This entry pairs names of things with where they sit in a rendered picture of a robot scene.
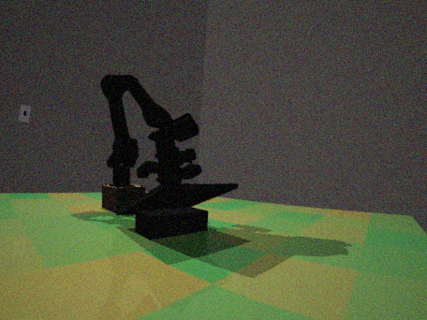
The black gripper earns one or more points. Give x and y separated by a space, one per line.
170 174

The dark grey switch panel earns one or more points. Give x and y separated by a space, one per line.
166 211

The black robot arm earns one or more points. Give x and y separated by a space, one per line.
125 149

